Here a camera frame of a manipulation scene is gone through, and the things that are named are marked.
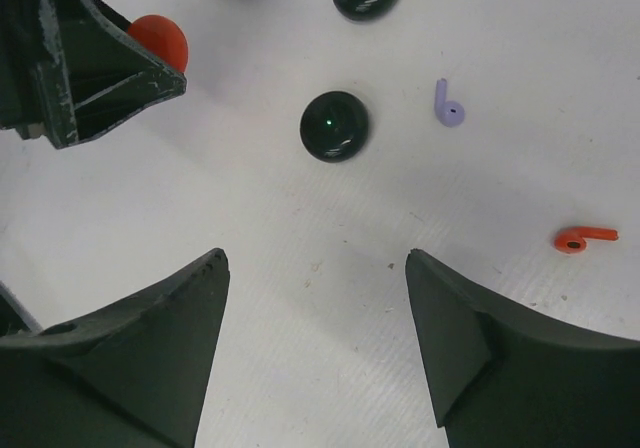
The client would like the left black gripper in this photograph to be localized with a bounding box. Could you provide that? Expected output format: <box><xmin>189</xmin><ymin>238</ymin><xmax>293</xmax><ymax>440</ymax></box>
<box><xmin>1</xmin><ymin>0</ymin><xmax>187</xmax><ymax>149</ymax></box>

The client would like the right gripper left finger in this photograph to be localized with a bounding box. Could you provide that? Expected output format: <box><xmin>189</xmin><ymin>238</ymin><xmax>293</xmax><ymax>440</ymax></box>
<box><xmin>1</xmin><ymin>248</ymin><xmax>230</xmax><ymax>447</ymax></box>

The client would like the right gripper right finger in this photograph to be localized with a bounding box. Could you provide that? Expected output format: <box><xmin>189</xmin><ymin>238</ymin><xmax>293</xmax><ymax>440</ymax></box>
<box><xmin>405</xmin><ymin>249</ymin><xmax>639</xmax><ymax>447</ymax></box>

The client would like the orange charging case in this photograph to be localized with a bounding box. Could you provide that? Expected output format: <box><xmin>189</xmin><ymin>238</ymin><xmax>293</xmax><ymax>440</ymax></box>
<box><xmin>126</xmin><ymin>14</ymin><xmax>189</xmax><ymax>73</ymax></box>

